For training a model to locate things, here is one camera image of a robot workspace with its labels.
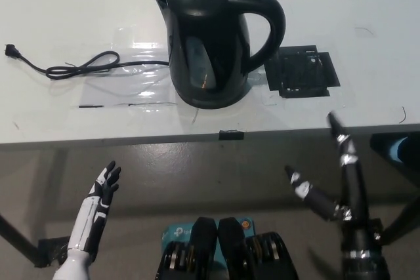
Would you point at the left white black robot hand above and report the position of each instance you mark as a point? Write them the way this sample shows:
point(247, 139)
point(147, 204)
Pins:
point(93, 214)

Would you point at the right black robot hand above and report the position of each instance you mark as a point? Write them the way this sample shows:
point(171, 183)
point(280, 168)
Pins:
point(352, 194)

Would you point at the black electric kettle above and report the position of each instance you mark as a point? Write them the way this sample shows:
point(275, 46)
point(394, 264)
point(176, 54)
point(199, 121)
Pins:
point(210, 31)

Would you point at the round black kettle base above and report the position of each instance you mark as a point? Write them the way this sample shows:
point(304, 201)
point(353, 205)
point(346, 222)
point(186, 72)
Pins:
point(213, 105)

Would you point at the black floor tape patch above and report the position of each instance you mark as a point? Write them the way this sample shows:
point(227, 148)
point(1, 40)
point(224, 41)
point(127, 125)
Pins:
point(52, 250)

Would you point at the black table leg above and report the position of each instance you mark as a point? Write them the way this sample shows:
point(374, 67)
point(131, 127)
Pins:
point(16, 237)
point(402, 224)

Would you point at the black and blue object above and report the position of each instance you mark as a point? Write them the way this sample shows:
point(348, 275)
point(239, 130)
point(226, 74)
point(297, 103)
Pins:
point(393, 147)

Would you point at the teal router box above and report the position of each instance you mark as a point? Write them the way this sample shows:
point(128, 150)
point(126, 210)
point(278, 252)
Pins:
point(175, 232)

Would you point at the thin black tape strip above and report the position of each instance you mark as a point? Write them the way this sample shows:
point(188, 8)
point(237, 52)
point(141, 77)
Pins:
point(90, 106)

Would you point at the black tape square patch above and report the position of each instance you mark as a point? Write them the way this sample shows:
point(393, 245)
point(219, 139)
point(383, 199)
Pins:
point(302, 73)

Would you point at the small black tape piece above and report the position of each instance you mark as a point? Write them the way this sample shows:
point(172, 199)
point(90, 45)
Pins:
point(231, 135)

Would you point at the black robot body blocks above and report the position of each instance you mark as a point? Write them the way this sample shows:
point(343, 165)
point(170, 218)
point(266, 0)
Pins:
point(229, 253)

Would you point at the clear plastic tape sheet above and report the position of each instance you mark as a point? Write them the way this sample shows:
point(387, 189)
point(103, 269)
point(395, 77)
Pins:
point(138, 60)

